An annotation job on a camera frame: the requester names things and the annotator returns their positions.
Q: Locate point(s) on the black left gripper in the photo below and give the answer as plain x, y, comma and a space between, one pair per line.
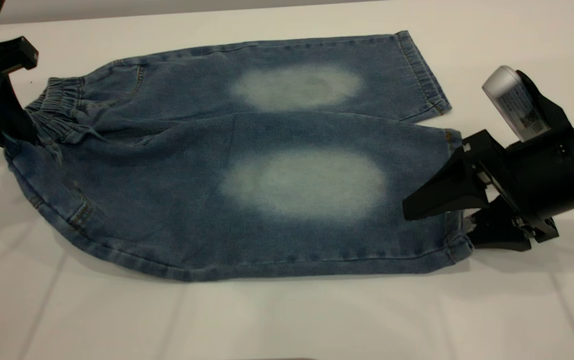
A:
4, 55

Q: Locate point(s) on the black camera bracket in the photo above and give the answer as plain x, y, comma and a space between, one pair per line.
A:
549, 107

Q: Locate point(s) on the blue denim children's pants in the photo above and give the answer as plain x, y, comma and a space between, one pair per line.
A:
166, 190

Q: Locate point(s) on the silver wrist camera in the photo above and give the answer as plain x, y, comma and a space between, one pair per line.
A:
514, 102

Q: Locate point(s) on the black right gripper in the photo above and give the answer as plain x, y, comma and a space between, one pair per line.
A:
547, 175

